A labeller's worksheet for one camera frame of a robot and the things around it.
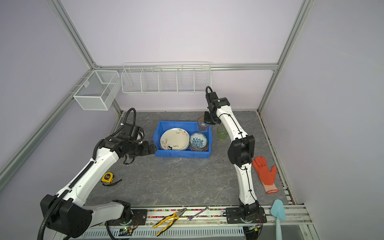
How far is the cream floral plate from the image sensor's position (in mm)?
978

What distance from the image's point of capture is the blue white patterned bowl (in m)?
0.91

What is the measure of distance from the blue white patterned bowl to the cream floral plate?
4 cm
